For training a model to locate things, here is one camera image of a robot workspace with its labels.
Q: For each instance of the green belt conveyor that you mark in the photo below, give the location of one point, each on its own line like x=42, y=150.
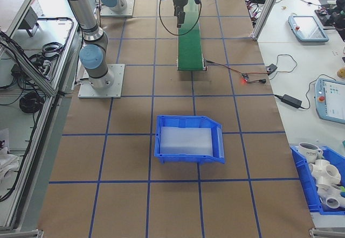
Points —
x=190, y=52

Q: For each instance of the circuit board with red LED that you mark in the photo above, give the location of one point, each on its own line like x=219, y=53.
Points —
x=245, y=76

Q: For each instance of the black barrel connector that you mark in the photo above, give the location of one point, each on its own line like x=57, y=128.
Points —
x=262, y=81

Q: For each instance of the white foam liner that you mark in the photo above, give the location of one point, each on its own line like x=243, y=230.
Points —
x=186, y=141

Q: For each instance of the teach pendant grey screen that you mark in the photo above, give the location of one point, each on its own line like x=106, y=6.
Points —
x=310, y=28

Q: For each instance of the black power adapter brick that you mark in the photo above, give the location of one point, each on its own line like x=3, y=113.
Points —
x=292, y=100

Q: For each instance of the blue bin with foam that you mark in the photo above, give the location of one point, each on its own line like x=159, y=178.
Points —
x=186, y=159

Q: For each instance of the small red circuit board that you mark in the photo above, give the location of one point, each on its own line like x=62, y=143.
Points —
x=320, y=12

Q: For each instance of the grey metal box device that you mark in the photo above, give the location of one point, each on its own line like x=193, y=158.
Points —
x=28, y=20

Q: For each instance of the black mechanical device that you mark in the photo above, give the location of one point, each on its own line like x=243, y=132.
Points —
x=338, y=20

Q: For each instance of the yellow ball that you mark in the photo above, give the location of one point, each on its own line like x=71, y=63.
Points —
x=341, y=73

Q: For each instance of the small black box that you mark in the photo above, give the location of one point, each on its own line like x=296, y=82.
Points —
x=16, y=69

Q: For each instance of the teach pendant lit screen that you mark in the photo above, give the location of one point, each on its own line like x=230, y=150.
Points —
x=332, y=100

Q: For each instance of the white mug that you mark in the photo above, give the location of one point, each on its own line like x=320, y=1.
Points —
x=307, y=153

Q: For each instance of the white pipe cross fitting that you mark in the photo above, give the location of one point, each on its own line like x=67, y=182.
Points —
x=322, y=169

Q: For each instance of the blue bin with fittings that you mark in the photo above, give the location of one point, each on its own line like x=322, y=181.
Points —
x=304, y=184

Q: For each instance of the white crumpled cloth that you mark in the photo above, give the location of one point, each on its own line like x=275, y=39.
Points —
x=6, y=162

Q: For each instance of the white pipe tee fitting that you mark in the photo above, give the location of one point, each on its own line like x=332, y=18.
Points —
x=330, y=199

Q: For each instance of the green plastic object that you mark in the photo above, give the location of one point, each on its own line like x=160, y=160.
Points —
x=343, y=192

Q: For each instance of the aluminium corner profile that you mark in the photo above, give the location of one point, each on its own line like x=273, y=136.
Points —
x=327, y=234
x=21, y=234

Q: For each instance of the white square base plate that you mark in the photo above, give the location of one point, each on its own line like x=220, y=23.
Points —
x=118, y=90
x=130, y=9

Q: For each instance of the aluminium profile post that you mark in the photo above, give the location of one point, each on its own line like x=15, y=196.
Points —
x=266, y=9

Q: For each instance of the V-shaped aluminium frame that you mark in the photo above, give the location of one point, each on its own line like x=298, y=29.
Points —
x=43, y=85

